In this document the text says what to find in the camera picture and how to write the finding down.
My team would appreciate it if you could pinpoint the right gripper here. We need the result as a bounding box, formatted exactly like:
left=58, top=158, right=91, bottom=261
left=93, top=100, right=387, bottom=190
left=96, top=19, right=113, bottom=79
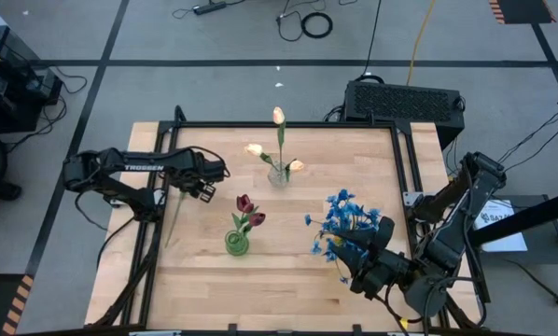
left=330, top=216, right=416, bottom=301

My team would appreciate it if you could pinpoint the black equipment cart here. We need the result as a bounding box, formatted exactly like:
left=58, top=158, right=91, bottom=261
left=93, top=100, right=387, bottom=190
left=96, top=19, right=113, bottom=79
left=0, top=22, right=64, bottom=135

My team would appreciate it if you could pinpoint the pale peach artificial tulip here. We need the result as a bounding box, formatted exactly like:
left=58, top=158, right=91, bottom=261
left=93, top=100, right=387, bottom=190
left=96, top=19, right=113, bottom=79
left=283, top=158, right=306, bottom=183
left=272, top=105, right=287, bottom=186
left=244, top=142, right=280, bottom=174

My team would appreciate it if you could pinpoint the black aluminium table frame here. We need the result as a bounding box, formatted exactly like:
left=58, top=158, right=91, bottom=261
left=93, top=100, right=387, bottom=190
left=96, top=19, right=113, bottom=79
left=86, top=105, right=488, bottom=333

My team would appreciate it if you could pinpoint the clear glass vase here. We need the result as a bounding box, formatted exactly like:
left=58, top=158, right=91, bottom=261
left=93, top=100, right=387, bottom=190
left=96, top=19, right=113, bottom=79
left=267, top=161, right=292, bottom=189

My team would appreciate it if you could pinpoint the silver aluminium bracket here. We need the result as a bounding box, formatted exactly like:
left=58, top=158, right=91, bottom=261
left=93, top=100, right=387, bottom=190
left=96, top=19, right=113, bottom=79
left=402, top=189, right=425, bottom=207

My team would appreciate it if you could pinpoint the coiled black cable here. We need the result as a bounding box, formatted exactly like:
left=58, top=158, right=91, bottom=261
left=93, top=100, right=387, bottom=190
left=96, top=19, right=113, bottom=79
left=275, top=0, right=335, bottom=43

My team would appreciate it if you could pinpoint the black perforated computer tower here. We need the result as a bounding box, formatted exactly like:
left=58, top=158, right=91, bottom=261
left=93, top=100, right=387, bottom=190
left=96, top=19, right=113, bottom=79
left=342, top=78, right=467, bottom=151

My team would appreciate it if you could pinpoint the black power strip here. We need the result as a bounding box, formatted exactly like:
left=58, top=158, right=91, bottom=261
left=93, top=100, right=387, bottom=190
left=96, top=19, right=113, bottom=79
left=191, top=0, right=229, bottom=17

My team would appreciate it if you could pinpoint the white paper sign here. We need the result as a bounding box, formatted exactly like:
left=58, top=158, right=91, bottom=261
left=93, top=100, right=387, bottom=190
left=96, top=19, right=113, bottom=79
left=472, top=199, right=528, bottom=253

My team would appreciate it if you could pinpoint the yellow hanging cable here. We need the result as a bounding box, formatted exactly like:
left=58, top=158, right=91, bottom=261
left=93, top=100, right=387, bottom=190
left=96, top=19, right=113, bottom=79
left=405, top=0, right=437, bottom=87

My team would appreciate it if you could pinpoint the green glass vase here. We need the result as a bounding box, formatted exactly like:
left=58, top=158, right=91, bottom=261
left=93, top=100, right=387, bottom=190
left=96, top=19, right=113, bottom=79
left=224, top=229, right=251, bottom=258

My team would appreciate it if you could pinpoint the black hanging cable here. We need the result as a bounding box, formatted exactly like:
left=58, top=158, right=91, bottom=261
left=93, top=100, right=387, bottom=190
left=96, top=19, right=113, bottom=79
left=352, top=0, right=385, bottom=86

